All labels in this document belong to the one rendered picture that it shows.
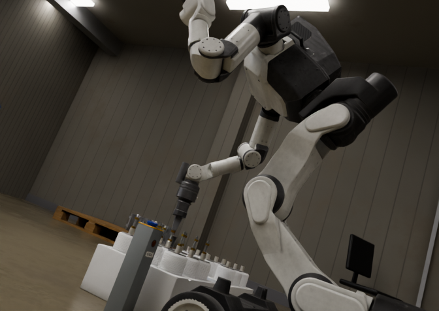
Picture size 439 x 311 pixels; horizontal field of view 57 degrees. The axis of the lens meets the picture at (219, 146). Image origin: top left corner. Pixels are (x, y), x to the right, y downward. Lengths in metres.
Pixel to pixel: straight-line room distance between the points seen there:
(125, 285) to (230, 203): 3.81
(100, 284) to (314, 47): 1.19
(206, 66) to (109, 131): 5.53
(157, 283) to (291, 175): 0.62
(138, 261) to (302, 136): 0.70
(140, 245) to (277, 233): 0.48
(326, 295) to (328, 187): 3.73
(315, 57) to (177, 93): 4.90
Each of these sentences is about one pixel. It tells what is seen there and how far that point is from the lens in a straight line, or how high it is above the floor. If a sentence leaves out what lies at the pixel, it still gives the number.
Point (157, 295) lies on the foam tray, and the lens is 1.55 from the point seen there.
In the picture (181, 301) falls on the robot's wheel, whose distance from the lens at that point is 1.14.
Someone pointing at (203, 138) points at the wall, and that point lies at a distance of 5.68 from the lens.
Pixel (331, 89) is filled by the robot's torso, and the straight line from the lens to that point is 1.42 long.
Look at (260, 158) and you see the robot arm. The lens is 1.77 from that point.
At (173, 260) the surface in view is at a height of 0.23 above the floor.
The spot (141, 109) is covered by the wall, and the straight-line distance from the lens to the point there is 6.52.
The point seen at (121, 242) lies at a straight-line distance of 1.70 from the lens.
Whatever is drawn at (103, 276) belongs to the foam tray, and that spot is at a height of 0.08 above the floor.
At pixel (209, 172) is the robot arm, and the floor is 0.63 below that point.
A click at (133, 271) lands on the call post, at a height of 0.15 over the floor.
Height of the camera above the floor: 0.32
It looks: 14 degrees up
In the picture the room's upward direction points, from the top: 20 degrees clockwise
